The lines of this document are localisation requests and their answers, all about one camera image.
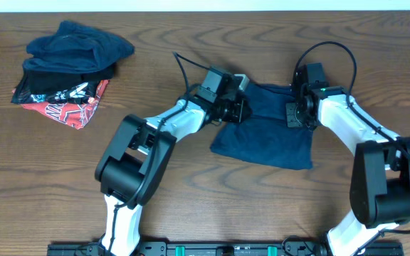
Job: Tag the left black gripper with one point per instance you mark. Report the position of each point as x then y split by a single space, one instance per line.
239 107

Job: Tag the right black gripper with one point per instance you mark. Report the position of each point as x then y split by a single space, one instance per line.
291 121

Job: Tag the navy blue shorts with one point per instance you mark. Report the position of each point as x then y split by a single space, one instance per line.
265 138

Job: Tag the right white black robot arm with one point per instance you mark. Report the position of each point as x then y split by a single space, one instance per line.
380 185

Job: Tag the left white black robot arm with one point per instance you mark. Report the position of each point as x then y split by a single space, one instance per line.
136 158

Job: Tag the red printed garment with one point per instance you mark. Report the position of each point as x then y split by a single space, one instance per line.
73 115

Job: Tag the folded navy blue garment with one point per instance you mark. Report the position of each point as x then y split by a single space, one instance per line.
76 48

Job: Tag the black white printed garment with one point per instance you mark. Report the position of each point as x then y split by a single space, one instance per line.
79 94

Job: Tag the folded black garment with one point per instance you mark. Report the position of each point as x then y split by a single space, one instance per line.
42 82

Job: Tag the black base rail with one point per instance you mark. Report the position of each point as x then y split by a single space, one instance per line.
152 248

